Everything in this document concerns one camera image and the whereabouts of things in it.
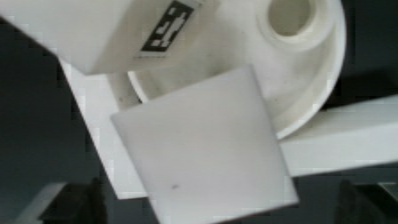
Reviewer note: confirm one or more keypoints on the white front rail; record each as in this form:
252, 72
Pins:
345, 141

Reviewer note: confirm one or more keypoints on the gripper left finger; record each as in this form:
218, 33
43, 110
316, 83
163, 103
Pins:
66, 204

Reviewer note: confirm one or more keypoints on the white round stool seat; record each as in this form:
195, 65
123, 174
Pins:
282, 35

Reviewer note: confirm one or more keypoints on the white stool leg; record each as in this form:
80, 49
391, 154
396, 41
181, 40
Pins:
108, 35
202, 146

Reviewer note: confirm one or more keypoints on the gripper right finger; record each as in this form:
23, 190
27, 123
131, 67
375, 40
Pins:
366, 203

